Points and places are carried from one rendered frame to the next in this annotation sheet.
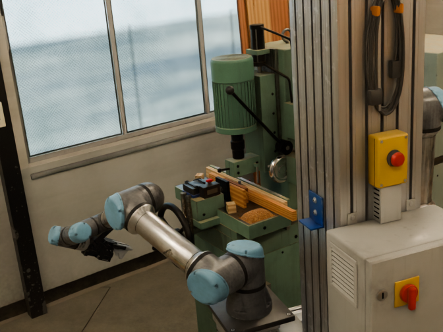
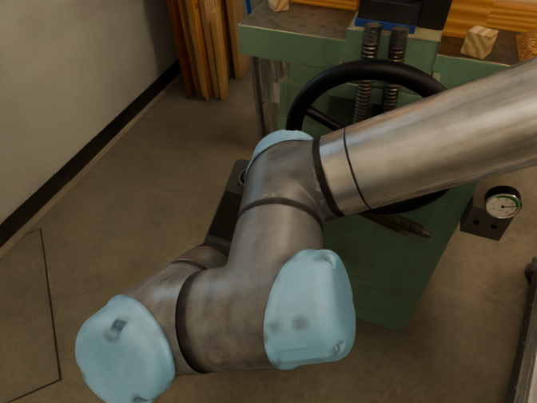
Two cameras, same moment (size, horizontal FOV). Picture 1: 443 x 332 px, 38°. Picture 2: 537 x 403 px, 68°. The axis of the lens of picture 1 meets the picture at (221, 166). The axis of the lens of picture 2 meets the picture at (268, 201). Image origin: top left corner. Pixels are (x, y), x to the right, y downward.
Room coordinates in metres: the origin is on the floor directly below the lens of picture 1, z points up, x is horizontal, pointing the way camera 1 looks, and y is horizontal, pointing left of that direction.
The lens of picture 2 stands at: (2.13, 0.66, 1.20)
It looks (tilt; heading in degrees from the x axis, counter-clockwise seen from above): 45 degrees down; 322
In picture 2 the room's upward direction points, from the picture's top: straight up
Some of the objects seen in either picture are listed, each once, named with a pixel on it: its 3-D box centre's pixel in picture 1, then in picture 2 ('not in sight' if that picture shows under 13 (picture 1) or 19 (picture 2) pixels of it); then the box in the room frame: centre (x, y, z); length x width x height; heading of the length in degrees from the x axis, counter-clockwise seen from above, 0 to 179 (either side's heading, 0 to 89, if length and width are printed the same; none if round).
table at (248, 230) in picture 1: (219, 207); (393, 51); (2.57, 0.02, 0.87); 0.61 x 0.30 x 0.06; 31
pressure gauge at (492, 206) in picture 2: not in sight; (500, 204); (2.28, -0.03, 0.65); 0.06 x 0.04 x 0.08; 31
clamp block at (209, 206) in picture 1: (202, 203); (392, 45); (2.52, 0.09, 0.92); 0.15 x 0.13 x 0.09; 31
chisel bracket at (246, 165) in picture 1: (243, 166); not in sight; (2.62, -0.09, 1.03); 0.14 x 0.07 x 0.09; 121
